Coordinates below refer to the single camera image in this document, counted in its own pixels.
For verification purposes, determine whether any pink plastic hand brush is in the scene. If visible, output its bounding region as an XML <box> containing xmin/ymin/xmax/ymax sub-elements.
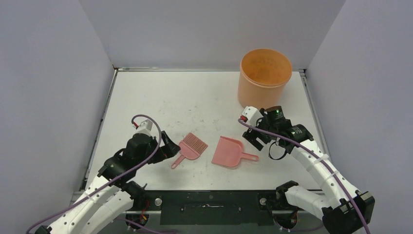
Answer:
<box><xmin>171</xmin><ymin>132</ymin><xmax>208</xmax><ymax>169</ymax></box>

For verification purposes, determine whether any pink plastic dustpan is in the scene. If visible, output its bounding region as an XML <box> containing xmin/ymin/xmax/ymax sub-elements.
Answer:
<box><xmin>211</xmin><ymin>136</ymin><xmax>259</xmax><ymax>168</ymax></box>

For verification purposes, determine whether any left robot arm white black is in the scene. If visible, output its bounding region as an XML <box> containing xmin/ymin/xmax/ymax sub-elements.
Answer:
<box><xmin>35</xmin><ymin>130</ymin><xmax>181</xmax><ymax>234</ymax></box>

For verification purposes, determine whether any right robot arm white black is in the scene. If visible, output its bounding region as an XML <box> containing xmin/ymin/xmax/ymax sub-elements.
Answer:
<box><xmin>238</xmin><ymin>106</ymin><xmax>375</xmax><ymax>234</ymax></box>

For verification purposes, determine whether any orange plastic bucket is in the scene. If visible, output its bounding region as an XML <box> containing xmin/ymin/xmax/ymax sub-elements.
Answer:
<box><xmin>238</xmin><ymin>48</ymin><xmax>293</xmax><ymax>109</ymax></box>

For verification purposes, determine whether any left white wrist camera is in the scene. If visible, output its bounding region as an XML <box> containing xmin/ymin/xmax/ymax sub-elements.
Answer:
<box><xmin>134</xmin><ymin>119</ymin><xmax>153</xmax><ymax>137</ymax></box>

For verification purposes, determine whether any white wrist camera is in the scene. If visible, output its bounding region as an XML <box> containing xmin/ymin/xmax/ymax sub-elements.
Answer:
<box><xmin>241</xmin><ymin>106</ymin><xmax>263</xmax><ymax>127</ymax></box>
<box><xmin>134</xmin><ymin>119</ymin><xmax>153</xmax><ymax>137</ymax></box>

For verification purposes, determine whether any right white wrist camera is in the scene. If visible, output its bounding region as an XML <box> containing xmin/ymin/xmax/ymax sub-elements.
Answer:
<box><xmin>241</xmin><ymin>106</ymin><xmax>263</xmax><ymax>127</ymax></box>

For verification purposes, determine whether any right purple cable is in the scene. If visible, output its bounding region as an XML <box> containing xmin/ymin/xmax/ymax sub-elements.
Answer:
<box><xmin>238</xmin><ymin>118</ymin><xmax>372</xmax><ymax>234</ymax></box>

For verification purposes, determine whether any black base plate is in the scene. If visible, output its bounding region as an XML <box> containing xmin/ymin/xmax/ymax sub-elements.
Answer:
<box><xmin>125</xmin><ymin>190</ymin><xmax>298</xmax><ymax>226</ymax></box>

